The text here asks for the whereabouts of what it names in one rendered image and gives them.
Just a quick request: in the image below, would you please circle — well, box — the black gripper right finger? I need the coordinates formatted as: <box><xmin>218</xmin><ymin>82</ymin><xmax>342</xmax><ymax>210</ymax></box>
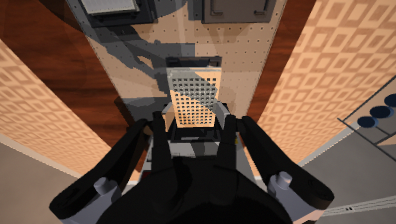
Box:
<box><xmin>208</xmin><ymin>101</ymin><xmax>334</xmax><ymax>224</ymax></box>

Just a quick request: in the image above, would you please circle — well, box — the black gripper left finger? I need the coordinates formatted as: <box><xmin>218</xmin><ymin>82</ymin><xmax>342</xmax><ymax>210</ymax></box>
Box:
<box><xmin>49</xmin><ymin>102</ymin><xmax>179</xmax><ymax>224</ymax></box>

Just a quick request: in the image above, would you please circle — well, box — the white well plate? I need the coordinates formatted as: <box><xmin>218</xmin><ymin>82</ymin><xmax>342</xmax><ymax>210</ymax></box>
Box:
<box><xmin>167</xmin><ymin>67</ymin><xmax>221</xmax><ymax>127</ymax></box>

